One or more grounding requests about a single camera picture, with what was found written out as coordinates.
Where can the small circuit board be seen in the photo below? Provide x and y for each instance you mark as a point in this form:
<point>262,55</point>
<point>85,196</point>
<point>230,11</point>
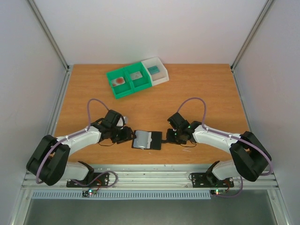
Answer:
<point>219,192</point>
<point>89,193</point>

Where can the red dot card in bin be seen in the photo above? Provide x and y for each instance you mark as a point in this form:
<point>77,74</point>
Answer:
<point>118,81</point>

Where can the grey slotted cable duct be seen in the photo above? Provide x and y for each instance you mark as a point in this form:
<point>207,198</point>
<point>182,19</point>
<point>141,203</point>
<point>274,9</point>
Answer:
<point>123,194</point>

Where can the white bin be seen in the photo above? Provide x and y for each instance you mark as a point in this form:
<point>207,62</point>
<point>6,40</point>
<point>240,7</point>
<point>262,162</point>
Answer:
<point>160,77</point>

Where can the left small circuit board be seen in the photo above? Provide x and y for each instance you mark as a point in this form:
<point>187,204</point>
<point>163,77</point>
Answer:
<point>89,193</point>

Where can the teal card in bin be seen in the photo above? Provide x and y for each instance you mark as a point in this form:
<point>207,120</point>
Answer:
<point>153,70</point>

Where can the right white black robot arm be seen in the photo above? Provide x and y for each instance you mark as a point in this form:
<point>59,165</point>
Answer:
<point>249,158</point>

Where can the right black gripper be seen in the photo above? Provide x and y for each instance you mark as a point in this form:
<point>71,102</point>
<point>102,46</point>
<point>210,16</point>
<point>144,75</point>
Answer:
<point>170,136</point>

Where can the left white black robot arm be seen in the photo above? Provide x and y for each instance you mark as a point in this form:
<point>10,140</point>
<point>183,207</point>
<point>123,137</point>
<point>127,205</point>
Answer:
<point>49,162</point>

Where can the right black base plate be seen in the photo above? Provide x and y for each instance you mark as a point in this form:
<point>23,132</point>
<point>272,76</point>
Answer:
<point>204,180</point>

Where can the grey card in bin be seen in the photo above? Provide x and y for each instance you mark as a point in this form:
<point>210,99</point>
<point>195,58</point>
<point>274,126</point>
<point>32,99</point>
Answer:
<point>136,75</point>

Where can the right small circuit board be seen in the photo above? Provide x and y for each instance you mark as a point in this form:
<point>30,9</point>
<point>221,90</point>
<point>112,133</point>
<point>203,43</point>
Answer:
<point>219,192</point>

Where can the green bin middle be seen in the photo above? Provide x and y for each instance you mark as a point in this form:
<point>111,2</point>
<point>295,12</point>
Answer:
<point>139,84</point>

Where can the aluminium frame rail front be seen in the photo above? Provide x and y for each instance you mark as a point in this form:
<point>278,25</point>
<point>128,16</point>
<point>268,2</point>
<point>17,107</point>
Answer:
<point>154,177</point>

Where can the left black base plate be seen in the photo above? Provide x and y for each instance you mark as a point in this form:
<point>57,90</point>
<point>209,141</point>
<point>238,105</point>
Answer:
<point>100,179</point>

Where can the green bin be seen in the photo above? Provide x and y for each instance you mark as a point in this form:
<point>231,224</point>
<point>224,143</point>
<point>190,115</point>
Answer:
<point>139,84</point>
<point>122,90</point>

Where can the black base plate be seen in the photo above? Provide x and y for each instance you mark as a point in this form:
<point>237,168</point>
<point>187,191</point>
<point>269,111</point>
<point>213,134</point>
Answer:
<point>100,179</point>
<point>204,180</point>

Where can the green bin left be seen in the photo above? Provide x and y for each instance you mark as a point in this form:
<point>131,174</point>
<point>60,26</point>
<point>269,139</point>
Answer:
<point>122,90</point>

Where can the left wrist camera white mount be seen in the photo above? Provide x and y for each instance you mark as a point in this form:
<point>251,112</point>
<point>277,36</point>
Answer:
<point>122,121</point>

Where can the black leather card holder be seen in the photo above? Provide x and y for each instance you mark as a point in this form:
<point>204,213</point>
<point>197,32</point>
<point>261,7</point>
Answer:
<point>147,140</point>

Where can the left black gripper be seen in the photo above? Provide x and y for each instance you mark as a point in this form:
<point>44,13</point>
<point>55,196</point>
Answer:
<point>127,136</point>

